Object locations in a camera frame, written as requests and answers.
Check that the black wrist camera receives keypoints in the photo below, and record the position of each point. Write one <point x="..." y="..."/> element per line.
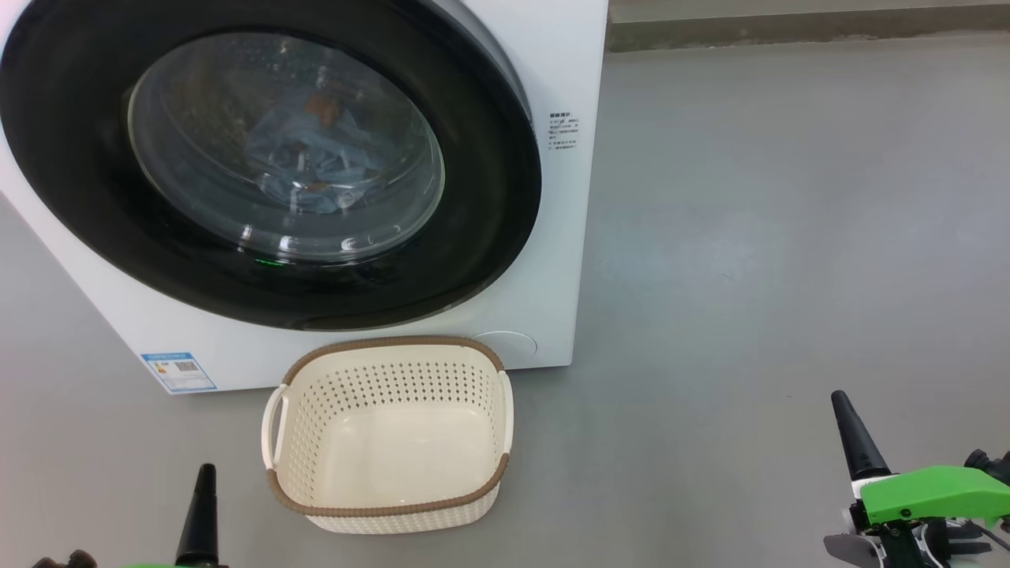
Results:
<point x="67" y="560"/>
<point x="993" y="465"/>

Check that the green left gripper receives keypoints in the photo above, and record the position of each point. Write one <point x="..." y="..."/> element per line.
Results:
<point x="173" y="565"/>

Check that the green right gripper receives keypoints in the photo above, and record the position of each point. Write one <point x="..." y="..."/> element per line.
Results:
<point x="931" y="493"/>

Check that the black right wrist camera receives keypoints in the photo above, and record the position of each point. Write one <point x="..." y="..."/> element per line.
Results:
<point x="993" y="465"/>

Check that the brown wall baseboard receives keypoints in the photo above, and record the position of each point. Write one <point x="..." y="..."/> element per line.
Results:
<point x="789" y="30"/>

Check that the blue energy label sticker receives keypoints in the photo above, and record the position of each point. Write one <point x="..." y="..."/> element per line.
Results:
<point x="178" y="372"/>

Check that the black round washing machine door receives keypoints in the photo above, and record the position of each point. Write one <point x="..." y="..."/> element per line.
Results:
<point x="489" y="197"/>

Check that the cream perforated laundry basket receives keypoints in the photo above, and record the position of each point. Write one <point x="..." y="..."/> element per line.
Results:
<point x="394" y="457"/>

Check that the round white drain filter cover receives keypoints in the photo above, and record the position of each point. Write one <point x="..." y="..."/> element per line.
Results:
<point x="509" y="347"/>

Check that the white washing machine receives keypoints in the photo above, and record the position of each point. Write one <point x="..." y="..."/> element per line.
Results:
<point x="552" y="237"/>

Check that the small printed text sticker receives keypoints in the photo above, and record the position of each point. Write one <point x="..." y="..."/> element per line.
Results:
<point x="565" y="131"/>

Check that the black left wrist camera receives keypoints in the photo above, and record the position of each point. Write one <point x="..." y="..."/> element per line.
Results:
<point x="67" y="560"/>

